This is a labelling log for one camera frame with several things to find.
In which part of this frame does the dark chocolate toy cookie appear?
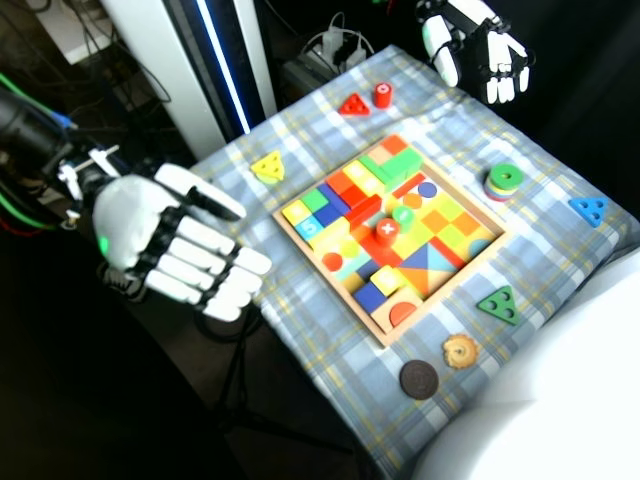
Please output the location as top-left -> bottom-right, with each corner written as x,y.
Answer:
398,359 -> 440,400

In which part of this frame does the red cylinder with white Q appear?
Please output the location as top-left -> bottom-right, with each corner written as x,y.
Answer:
372,81 -> 395,110

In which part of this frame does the red wooden ring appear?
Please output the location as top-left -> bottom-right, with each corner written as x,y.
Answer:
483,185 -> 521,203

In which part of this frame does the teal cube with five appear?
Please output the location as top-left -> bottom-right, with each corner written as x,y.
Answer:
294,215 -> 326,241

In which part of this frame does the blue wooden cube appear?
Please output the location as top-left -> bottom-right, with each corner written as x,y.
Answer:
352,283 -> 389,315

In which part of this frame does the red wooden plank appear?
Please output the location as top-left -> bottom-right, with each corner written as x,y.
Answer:
348,195 -> 384,231

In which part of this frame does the white column with blue stripe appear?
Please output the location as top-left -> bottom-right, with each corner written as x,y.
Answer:
99,0 -> 279,159

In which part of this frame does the blue wooden ring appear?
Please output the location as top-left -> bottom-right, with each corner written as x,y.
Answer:
483,182 -> 521,200

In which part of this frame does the green wooden ring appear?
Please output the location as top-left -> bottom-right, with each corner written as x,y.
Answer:
488,163 -> 521,194

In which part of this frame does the blue plaid cloth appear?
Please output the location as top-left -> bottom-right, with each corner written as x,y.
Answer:
191,44 -> 632,479

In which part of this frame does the white robot body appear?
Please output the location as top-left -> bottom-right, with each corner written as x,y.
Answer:
412,247 -> 640,480

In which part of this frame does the green wooden cube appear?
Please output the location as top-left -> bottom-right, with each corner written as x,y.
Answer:
382,157 -> 409,184
399,147 -> 425,171
301,188 -> 329,212

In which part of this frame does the yellow wooden plank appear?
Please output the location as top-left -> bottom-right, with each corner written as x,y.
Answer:
312,219 -> 354,251

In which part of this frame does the green wooden cylinder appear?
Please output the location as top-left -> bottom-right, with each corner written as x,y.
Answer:
390,204 -> 415,232

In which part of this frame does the green wooden plank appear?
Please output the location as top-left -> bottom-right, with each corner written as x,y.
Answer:
358,155 -> 396,189

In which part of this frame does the plain yellow wooden cube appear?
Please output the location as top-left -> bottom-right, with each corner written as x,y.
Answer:
281,199 -> 310,225

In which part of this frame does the blue triangle with three holes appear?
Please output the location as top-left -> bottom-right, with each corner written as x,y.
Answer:
568,196 -> 610,229

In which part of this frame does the yellow wooden ring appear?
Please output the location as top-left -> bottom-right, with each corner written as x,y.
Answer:
483,177 -> 521,196

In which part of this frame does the red triangle with three holes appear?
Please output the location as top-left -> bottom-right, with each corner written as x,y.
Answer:
338,92 -> 373,118

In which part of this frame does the green triangle with three holes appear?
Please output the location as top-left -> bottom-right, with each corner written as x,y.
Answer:
475,285 -> 519,321

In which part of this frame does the wooden puzzle tray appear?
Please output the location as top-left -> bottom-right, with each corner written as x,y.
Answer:
272,132 -> 507,349

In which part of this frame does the white cabinet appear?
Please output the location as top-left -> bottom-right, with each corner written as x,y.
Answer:
32,0 -> 119,66

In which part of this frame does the white power strip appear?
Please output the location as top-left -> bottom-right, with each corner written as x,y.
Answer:
302,27 -> 374,69

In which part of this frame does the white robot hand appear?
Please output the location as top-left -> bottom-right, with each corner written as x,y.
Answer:
416,0 -> 535,105
91,163 -> 274,324

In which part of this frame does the blue wooden plank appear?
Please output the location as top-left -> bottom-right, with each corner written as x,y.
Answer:
315,183 -> 346,214

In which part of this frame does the yellow triangle with three holes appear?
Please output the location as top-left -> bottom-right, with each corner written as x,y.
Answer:
249,151 -> 286,185

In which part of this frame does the dark red wooden cube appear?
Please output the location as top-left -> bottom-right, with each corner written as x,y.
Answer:
342,184 -> 374,211

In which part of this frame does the tan toy cookie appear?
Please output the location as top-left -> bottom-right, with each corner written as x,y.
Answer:
441,333 -> 480,371

